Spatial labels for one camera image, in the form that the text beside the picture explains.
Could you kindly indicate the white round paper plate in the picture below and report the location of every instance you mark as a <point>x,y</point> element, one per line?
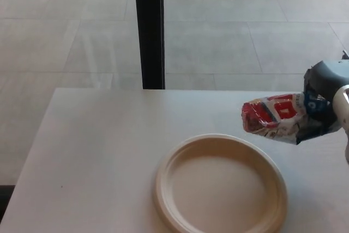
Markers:
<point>218,189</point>

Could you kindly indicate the red white sunflower seed bag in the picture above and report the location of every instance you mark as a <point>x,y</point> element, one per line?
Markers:
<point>275,115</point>

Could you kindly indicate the black vertical window post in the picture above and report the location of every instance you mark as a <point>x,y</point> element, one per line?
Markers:
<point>150,31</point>

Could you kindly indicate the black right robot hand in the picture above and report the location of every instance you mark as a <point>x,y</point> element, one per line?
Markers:
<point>330,76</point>

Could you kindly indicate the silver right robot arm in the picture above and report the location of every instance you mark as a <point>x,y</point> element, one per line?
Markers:
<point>342,113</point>

